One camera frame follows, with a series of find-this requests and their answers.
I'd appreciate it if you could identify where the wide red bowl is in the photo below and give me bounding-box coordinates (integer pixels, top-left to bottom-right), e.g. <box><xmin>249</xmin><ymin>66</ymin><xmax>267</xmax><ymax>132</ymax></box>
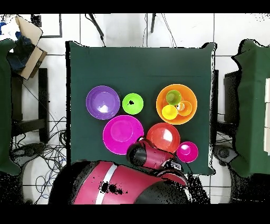
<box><xmin>146</xmin><ymin>122</ymin><xmax>181</xmax><ymax>154</ymax></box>

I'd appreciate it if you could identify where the large pink bowl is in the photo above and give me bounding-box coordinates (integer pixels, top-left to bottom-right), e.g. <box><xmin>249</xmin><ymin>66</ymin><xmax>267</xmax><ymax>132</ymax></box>
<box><xmin>102</xmin><ymin>115</ymin><xmax>144</xmax><ymax>155</ymax></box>

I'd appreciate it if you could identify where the yellow cup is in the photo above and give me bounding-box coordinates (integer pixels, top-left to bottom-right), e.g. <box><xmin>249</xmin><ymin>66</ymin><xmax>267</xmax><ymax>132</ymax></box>
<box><xmin>161</xmin><ymin>105</ymin><xmax>178</xmax><ymax>120</ymax></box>

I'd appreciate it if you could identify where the small crimson bowl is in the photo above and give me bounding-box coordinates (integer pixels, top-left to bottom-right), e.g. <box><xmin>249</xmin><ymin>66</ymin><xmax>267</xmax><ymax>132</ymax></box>
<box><xmin>176</xmin><ymin>141</ymin><xmax>199</xmax><ymax>163</ymax></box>

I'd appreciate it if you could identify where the green cup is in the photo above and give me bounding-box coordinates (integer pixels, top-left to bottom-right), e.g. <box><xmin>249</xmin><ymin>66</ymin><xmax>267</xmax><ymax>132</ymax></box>
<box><xmin>166</xmin><ymin>89</ymin><xmax>182</xmax><ymax>106</ymax></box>

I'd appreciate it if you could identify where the orange cup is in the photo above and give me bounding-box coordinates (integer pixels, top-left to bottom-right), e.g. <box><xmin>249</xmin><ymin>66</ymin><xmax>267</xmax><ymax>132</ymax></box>
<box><xmin>177</xmin><ymin>100</ymin><xmax>193</xmax><ymax>117</ymax></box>

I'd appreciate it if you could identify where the large orange bowl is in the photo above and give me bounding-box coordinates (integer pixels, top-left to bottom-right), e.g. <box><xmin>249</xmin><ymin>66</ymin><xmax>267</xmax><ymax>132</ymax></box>
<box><xmin>156</xmin><ymin>83</ymin><xmax>198</xmax><ymax>125</ymax></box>

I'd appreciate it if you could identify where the white box stack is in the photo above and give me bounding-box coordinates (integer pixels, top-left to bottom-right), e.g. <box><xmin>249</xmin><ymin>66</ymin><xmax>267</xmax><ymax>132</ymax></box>
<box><xmin>263</xmin><ymin>77</ymin><xmax>270</xmax><ymax>156</ymax></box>

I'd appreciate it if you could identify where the small green bowl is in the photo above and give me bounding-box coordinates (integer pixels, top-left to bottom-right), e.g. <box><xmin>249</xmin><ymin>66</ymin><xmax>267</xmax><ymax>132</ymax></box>
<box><xmin>122</xmin><ymin>92</ymin><xmax>144</xmax><ymax>115</ymax></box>

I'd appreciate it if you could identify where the wide purple bowl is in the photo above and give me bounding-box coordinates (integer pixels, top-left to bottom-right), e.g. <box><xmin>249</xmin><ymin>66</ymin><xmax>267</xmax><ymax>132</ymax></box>
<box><xmin>85</xmin><ymin>85</ymin><xmax>121</xmax><ymax>120</ymax></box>

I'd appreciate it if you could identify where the dark green table cloth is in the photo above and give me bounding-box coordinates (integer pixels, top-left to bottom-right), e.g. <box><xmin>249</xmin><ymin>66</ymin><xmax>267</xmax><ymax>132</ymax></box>
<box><xmin>65</xmin><ymin>40</ymin><xmax>217</xmax><ymax>175</ymax></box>

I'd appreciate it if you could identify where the black tripod leg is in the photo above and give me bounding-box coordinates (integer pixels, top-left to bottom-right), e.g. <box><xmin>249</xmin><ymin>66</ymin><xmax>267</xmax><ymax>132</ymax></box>
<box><xmin>84</xmin><ymin>13</ymin><xmax>107</xmax><ymax>48</ymax></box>
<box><xmin>150</xmin><ymin>13</ymin><xmax>157</xmax><ymax>34</ymax></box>

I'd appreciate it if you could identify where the cardboard box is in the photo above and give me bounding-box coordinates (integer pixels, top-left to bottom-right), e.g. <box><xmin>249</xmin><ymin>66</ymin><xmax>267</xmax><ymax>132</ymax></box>
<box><xmin>14</xmin><ymin>15</ymin><xmax>48</xmax><ymax>80</ymax></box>

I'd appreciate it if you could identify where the green cloth covered table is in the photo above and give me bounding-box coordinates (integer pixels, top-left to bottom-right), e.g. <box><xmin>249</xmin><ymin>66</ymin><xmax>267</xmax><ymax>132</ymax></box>
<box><xmin>0</xmin><ymin>39</ymin><xmax>22</xmax><ymax>176</ymax></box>
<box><xmin>229</xmin><ymin>39</ymin><xmax>270</xmax><ymax>178</ymax></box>

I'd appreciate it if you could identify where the dark blue fabric bundle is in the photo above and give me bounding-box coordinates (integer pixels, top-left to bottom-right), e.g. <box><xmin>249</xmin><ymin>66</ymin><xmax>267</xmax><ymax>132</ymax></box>
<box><xmin>7</xmin><ymin>31</ymin><xmax>35</xmax><ymax>72</ymax></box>

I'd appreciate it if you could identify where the tangle of black cables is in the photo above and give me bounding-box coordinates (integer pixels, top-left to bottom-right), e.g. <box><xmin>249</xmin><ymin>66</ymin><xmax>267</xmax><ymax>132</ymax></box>
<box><xmin>11</xmin><ymin>116</ymin><xmax>68</xmax><ymax>204</ymax></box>

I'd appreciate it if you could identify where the black stool frame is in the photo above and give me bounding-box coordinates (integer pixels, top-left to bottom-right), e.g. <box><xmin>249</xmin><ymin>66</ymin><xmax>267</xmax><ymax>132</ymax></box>
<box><xmin>211</xmin><ymin>69</ymin><xmax>240</xmax><ymax>144</ymax></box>
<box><xmin>11</xmin><ymin>67</ymin><xmax>50</xmax><ymax>144</ymax></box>

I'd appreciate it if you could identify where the black square frame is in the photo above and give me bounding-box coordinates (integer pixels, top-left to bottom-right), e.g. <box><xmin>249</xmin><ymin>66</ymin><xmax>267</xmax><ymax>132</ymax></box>
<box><xmin>31</xmin><ymin>13</ymin><xmax>63</xmax><ymax>39</ymax></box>

